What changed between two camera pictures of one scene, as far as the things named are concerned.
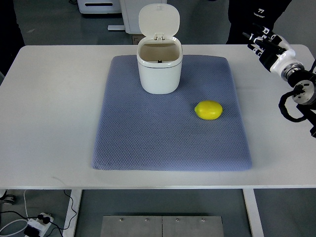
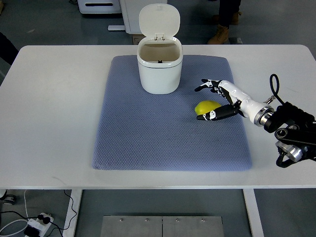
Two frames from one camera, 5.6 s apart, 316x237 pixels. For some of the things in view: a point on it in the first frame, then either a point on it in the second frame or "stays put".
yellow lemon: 208,109 stays put
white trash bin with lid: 159,54 stays put
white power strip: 39,224 stays put
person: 244,13 → 227,8
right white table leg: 253,212 stays put
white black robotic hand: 273,51 → 240,102
